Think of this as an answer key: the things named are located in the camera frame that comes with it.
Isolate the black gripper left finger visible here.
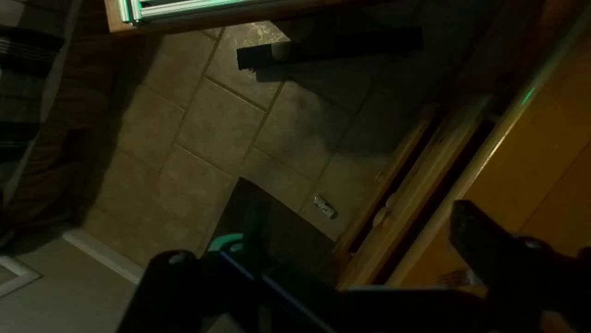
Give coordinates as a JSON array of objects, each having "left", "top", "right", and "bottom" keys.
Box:
[{"left": 116, "top": 201, "right": 297, "bottom": 333}]

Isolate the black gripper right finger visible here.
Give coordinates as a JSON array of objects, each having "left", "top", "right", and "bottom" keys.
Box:
[{"left": 447, "top": 198, "right": 591, "bottom": 333}]

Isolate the wooden pine dresser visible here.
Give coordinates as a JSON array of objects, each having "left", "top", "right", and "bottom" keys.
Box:
[{"left": 334, "top": 0, "right": 591, "bottom": 333}]

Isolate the small white tube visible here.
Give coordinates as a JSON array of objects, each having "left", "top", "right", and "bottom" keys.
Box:
[{"left": 310, "top": 192, "right": 340, "bottom": 222}]

